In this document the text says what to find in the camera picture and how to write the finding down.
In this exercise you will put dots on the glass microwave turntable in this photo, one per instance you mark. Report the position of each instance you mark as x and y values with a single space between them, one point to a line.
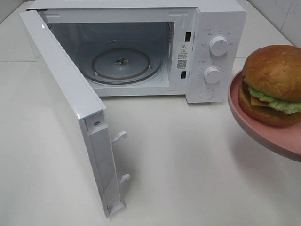
121 66

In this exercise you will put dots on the white microwave door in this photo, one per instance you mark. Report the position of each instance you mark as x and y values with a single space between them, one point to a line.
79 109

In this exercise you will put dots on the upper white power knob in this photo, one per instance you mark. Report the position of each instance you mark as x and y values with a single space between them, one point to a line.
218 45

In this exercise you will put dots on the white microwave oven body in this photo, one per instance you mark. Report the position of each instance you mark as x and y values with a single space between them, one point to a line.
178 30

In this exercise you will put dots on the white timer knob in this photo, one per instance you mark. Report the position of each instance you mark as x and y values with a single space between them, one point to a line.
212 74

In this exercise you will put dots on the burger with lettuce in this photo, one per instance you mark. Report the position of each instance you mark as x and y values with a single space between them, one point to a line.
271 85

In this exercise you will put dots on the pink round plate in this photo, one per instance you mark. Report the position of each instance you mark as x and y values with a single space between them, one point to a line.
283 141

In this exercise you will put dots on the white door release button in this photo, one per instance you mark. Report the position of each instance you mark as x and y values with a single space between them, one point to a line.
207 93

